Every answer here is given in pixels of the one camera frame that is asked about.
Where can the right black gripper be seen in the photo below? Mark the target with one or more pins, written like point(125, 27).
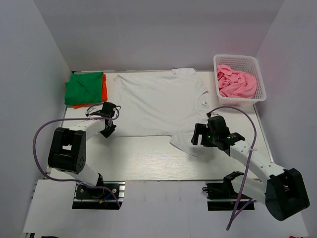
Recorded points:
point(198, 137)

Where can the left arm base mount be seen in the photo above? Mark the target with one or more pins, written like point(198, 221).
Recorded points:
point(98, 199)

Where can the orange folded t shirt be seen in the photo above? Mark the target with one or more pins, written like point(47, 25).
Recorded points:
point(104, 95)

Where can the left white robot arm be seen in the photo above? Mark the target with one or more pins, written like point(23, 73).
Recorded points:
point(68, 149)

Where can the green folded t shirt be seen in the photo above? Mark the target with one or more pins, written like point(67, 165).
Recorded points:
point(84, 89)

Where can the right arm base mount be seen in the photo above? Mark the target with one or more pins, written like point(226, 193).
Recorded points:
point(221, 195)

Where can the white plastic basket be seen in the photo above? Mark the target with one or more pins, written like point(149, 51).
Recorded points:
point(242, 63)

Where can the white t shirt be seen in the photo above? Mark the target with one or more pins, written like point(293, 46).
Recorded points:
point(162, 105)

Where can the pink t shirt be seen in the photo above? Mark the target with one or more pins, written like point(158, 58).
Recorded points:
point(235, 84)

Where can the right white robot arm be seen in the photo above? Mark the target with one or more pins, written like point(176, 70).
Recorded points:
point(282, 191)

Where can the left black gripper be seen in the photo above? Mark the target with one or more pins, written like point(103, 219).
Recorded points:
point(108, 128)

